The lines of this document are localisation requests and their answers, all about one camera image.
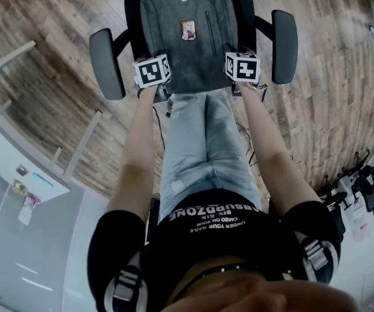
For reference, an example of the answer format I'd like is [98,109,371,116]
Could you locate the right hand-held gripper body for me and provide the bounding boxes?
[224,51,268,97]

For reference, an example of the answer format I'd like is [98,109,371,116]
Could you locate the white paper sheet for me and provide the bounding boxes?
[351,202,370,242]

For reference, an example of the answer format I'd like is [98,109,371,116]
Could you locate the person's right forearm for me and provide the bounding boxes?
[238,83,293,167]

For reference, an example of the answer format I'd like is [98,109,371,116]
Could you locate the green snack packet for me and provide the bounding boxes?
[12,179,27,195]

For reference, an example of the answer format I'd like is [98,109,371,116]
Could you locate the black camera rig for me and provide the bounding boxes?
[351,165,374,219]

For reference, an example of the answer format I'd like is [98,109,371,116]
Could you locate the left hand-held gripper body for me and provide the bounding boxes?
[131,53,174,105]

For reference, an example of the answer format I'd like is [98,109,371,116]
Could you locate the black studded necklace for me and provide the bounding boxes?
[172,261,292,302]

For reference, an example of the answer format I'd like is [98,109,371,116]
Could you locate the grey fabric backpack bag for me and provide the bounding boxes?
[139,0,240,95]

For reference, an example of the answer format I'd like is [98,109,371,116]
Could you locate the black office chair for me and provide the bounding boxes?
[88,0,299,101]

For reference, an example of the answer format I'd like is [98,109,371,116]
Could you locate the white desk with metal legs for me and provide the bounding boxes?
[0,40,104,205]

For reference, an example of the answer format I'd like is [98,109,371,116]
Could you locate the photo badge on bag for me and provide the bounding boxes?
[180,19,197,42]

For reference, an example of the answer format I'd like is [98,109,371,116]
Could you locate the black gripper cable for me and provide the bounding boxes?
[231,83,269,169]
[152,105,167,154]

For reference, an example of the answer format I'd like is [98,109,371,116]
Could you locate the person's black printed t-shirt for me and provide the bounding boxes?
[87,188,343,312]

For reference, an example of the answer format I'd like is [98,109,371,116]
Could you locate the person's light blue jeans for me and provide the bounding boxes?
[158,91,263,221]

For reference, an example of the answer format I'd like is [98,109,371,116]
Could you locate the blue card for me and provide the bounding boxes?
[31,172,55,189]

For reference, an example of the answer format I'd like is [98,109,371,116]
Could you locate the person's left forearm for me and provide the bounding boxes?
[118,85,162,178]

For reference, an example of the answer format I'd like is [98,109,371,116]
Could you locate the grey harness strap with buckle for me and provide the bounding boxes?
[103,257,146,312]
[298,235,341,285]

